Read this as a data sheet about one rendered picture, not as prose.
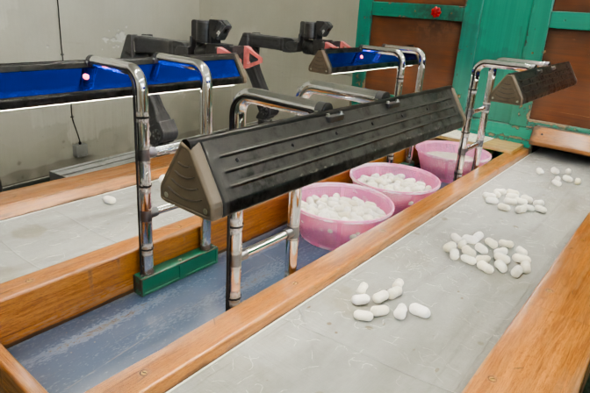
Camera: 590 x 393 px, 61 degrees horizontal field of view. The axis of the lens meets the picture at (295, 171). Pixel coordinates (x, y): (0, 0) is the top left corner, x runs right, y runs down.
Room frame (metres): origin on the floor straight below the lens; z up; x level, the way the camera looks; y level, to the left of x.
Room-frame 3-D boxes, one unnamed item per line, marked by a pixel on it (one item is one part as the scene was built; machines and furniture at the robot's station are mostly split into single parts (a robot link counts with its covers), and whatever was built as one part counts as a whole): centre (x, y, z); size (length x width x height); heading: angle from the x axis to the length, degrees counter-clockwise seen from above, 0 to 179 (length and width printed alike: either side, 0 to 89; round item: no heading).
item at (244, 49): (1.53, 0.16, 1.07); 0.09 x 0.07 x 0.07; 57
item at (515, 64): (1.50, -0.62, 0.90); 0.20 x 0.19 x 0.45; 142
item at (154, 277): (0.98, 0.30, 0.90); 0.20 x 0.19 x 0.45; 142
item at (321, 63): (1.80, -0.24, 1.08); 0.62 x 0.08 x 0.07; 142
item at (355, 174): (1.41, -0.30, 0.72); 0.27 x 0.27 x 0.10
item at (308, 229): (1.19, -0.12, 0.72); 0.27 x 0.27 x 0.10
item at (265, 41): (2.18, 0.14, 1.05); 0.30 x 0.09 x 0.12; 57
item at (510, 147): (1.93, -0.70, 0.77); 0.33 x 0.15 x 0.01; 52
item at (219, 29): (1.53, 0.24, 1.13); 0.07 x 0.06 x 0.11; 147
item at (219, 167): (0.69, -0.09, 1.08); 0.62 x 0.08 x 0.07; 142
